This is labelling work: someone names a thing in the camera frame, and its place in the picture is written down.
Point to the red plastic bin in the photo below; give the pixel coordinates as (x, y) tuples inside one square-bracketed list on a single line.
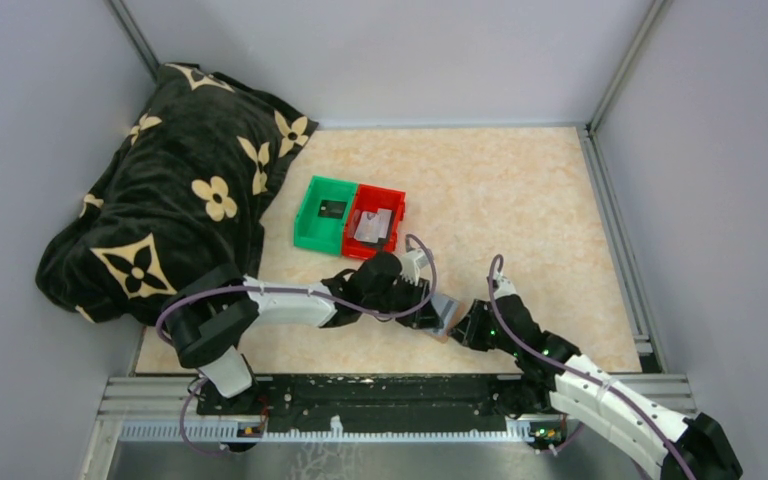
[(371, 198)]

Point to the green plastic bin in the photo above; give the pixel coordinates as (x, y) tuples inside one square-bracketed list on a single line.
[(314, 233)]

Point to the aluminium frame rail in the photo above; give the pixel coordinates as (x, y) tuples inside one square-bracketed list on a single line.
[(655, 380)]

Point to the white VIP card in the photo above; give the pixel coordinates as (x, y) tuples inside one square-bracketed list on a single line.
[(364, 230)]

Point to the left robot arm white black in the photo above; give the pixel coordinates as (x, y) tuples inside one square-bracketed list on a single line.
[(205, 322)]

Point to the silver credit card black stripe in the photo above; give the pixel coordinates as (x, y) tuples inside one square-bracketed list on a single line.
[(381, 222)]

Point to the brown leather card holder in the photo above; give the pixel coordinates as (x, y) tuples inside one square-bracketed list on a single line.
[(446, 309)]

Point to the black floral blanket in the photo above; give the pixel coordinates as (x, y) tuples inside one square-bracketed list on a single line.
[(184, 193)]

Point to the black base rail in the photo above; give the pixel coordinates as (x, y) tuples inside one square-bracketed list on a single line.
[(505, 394)]

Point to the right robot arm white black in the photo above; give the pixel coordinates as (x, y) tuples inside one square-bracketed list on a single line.
[(663, 443)]

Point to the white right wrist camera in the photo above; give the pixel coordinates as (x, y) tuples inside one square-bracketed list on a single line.
[(502, 287)]

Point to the black card in green bin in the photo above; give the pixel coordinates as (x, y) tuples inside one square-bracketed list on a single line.
[(332, 209)]

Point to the black card in red bin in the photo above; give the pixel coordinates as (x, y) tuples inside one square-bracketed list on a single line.
[(382, 244)]

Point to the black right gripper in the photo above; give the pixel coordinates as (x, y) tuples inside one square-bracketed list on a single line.
[(467, 331)]

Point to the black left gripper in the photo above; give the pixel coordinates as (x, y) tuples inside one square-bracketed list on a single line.
[(418, 292)]

